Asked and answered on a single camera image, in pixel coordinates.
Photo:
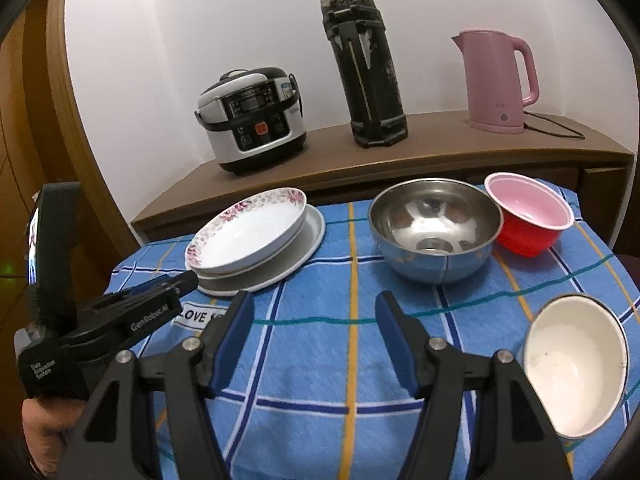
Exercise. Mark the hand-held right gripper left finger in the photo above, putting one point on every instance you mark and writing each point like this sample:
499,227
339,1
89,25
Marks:
232,345

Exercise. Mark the person's left hand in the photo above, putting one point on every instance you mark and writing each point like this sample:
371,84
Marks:
47,425

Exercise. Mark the white enamel bowl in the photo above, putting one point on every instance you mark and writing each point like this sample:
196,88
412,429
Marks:
570,360

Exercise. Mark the blue checked tablecloth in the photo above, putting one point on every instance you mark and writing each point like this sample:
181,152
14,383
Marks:
325,360

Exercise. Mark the stainless steel bowl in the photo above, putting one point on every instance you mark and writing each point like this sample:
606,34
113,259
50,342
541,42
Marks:
435,220

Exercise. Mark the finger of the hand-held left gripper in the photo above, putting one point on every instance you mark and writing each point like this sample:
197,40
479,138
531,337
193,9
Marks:
185,284

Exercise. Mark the silver black rice cooker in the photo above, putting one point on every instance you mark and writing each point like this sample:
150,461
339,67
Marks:
250,125

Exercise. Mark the red bowl with pink inside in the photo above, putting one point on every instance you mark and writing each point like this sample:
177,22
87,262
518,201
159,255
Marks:
530,210

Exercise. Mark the plain white plate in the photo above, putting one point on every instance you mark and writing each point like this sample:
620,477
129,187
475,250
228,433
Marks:
300,260

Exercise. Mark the pink floral plate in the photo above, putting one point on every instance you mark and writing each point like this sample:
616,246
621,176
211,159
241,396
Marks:
245,232

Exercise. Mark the wooden cabinet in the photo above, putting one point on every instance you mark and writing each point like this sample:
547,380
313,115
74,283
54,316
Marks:
400,155

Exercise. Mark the brown wooden panel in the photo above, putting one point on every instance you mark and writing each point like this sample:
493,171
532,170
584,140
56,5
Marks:
60,135

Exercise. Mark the pink electric kettle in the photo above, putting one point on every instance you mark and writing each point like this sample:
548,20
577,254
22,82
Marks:
490,85

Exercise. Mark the black thermos flask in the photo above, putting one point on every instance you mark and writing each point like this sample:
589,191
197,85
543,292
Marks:
365,85

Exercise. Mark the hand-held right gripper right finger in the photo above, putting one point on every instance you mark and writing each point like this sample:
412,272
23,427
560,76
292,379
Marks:
400,350

